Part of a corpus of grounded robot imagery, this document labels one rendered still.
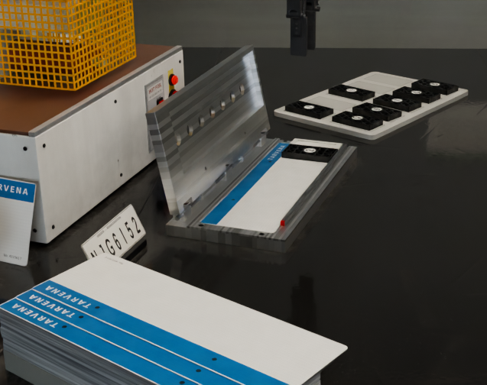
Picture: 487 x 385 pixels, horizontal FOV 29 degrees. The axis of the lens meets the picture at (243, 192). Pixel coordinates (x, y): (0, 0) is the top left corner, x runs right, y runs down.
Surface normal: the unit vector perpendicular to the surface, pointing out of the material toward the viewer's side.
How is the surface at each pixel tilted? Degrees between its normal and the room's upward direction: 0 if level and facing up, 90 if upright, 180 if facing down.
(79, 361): 90
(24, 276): 0
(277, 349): 0
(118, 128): 90
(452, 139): 0
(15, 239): 69
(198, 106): 79
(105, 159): 90
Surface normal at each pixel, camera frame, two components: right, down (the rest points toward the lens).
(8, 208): -0.40, 0.01
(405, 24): -0.11, 0.39
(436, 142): -0.02, -0.92
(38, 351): -0.63, 0.32
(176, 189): 0.91, -0.06
